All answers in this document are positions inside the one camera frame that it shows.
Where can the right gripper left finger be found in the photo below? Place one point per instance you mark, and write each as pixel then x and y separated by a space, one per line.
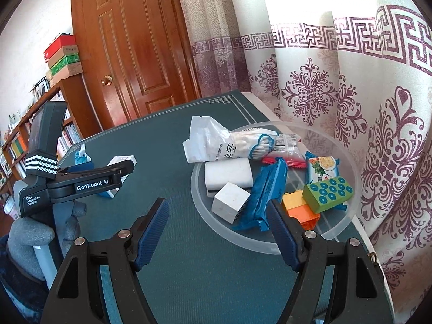
pixel 76 295

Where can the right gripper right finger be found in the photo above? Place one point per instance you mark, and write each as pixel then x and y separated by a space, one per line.
pixel 358 293

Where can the orange yellow cube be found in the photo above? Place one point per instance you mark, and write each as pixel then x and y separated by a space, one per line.
pixel 297 208

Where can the green block with blue dots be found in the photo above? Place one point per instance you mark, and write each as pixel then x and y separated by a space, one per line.
pixel 324 195

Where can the blue tissue pack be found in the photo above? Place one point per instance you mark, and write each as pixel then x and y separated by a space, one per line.
pixel 263 199

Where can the blue snack packet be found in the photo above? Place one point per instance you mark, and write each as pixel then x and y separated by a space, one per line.
pixel 322 168

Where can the black white zigzag cube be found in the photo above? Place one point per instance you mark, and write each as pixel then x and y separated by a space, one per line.
pixel 229 201

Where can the white sponge block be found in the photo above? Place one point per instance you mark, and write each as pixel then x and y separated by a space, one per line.
pixel 217 174

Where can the red white packet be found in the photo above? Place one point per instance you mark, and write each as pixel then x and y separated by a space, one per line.
pixel 286 147

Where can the white cotton swab bag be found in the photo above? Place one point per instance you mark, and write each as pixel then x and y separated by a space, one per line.
pixel 209 141

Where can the grey gloved left hand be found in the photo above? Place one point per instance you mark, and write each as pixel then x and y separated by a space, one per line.
pixel 26 233

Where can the blue rubber glove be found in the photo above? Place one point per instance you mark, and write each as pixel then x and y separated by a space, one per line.
pixel 82 160

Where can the wooden bookshelf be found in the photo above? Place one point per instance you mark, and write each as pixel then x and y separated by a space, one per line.
pixel 80 122

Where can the teal table mat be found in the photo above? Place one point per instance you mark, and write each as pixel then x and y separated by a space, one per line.
pixel 195 276

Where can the clear plastic bowl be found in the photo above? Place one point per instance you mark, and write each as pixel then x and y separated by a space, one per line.
pixel 332 222

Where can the brown cardboard box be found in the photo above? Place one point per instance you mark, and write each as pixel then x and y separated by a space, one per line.
pixel 66 72

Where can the brass door knob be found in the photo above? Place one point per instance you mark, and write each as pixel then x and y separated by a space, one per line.
pixel 106 80

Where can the green box on shelf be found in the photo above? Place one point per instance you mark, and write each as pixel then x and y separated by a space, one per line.
pixel 65 60

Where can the red box on shelf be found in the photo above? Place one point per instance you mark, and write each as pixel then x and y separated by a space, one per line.
pixel 61 41

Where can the wooden door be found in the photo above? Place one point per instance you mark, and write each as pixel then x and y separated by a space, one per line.
pixel 144 46

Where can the patterned purple curtain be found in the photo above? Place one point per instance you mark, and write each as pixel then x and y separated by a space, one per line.
pixel 359 70

